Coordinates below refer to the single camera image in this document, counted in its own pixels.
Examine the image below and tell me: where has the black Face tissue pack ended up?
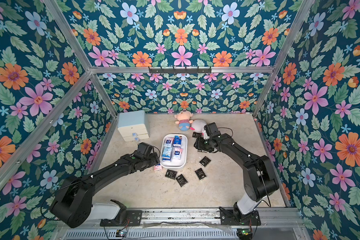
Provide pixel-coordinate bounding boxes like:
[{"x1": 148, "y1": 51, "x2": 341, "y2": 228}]
[
  {"x1": 176, "y1": 174, "x2": 188, "y2": 188},
  {"x1": 200, "y1": 157, "x2": 211, "y2": 167},
  {"x1": 165, "y1": 170, "x2": 178, "y2": 180},
  {"x1": 195, "y1": 168, "x2": 207, "y2": 181},
  {"x1": 192, "y1": 132, "x2": 203, "y2": 139}
]

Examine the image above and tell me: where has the pink white Tempo pack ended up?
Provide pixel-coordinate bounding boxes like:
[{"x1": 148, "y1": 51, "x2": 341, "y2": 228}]
[{"x1": 154, "y1": 164, "x2": 163, "y2": 172}]

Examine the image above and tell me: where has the pink floral Tempo tissue pack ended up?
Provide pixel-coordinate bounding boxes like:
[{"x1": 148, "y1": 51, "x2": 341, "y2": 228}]
[{"x1": 163, "y1": 137, "x2": 174, "y2": 148}]

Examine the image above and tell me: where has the blue cartoon tissue pack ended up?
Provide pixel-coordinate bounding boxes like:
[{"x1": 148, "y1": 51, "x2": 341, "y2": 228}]
[{"x1": 173, "y1": 136, "x2": 182, "y2": 148}]

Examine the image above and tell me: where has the white plastic storage box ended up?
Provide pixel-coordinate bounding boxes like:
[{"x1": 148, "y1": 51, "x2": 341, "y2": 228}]
[{"x1": 160, "y1": 134, "x2": 188, "y2": 171}]

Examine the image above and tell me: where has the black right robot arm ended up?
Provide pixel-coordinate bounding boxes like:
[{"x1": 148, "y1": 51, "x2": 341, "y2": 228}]
[{"x1": 193, "y1": 123, "x2": 280, "y2": 218}]

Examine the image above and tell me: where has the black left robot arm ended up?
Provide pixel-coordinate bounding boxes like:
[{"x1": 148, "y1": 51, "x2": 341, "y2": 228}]
[{"x1": 49, "y1": 143, "x2": 160, "y2": 228}]

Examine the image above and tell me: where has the white pink plush toy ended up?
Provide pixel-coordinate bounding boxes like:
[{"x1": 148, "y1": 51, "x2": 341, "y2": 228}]
[{"x1": 190, "y1": 119, "x2": 207, "y2": 134}]

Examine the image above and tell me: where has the baby doll plush toy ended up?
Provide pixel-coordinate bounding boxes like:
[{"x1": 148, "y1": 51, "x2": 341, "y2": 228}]
[{"x1": 175, "y1": 110, "x2": 193, "y2": 132}]

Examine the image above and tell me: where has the small blue-top drawer cabinet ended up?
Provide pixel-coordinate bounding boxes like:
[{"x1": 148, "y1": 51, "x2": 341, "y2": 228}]
[{"x1": 117, "y1": 110, "x2": 150, "y2": 142}]

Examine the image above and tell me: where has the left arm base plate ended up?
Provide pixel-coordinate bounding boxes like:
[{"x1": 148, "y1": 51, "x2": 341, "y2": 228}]
[{"x1": 100, "y1": 210, "x2": 143, "y2": 227}]

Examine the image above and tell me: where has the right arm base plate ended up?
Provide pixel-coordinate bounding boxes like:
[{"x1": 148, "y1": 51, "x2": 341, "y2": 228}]
[{"x1": 219, "y1": 207, "x2": 261, "y2": 227}]

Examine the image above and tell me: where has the black wall hook rail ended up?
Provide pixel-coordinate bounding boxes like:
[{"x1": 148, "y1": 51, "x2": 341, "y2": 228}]
[{"x1": 148, "y1": 67, "x2": 212, "y2": 75}]

